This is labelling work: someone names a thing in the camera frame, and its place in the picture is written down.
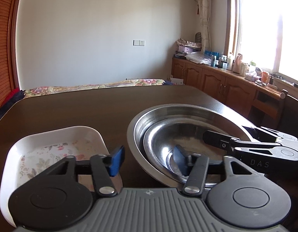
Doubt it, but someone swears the large steel bowl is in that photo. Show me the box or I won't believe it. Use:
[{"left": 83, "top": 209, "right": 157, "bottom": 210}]
[{"left": 127, "top": 104, "right": 252, "bottom": 189}]

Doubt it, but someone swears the wooden cabinet row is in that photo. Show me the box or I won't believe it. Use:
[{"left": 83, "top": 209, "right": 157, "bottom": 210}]
[{"left": 171, "top": 57, "right": 282, "bottom": 129}]

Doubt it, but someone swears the small steel bowl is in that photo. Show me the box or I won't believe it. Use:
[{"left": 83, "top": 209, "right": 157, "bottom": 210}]
[{"left": 140, "top": 117, "right": 230, "bottom": 184}]

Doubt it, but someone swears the left floral square plate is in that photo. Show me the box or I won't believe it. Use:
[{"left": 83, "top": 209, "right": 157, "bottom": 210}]
[{"left": 0, "top": 126, "right": 123, "bottom": 231}]

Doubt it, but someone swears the floral bed quilt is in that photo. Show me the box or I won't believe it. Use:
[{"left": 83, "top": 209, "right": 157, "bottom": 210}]
[{"left": 24, "top": 78, "right": 172, "bottom": 98}]

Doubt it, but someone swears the stack of books and papers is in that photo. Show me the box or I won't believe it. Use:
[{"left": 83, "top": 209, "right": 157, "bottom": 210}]
[{"left": 174, "top": 32, "right": 203, "bottom": 59}]

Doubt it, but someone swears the red folded cloth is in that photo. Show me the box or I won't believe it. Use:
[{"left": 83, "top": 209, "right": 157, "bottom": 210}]
[{"left": 1, "top": 87, "right": 20, "bottom": 107}]

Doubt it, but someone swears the dark blue folded cloth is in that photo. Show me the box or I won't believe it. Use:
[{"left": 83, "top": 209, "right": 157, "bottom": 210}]
[{"left": 0, "top": 90, "right": 24, "bottom": 120}]

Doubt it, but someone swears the patterned curtain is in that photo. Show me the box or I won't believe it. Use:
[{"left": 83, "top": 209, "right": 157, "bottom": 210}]
[{"left": 197, "top": 0, "right": 211, "bottom": 52}]

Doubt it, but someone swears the wooden headboard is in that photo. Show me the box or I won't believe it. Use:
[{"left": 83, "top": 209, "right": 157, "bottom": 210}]
[{"left": 0, "top": 0, "right": 19, "bottom": 107}]

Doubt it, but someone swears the white wall switch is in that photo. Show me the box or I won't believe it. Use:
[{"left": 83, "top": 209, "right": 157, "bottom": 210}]
[{"left": 133, "top": 40, "right": 145, "bottom": 47}]

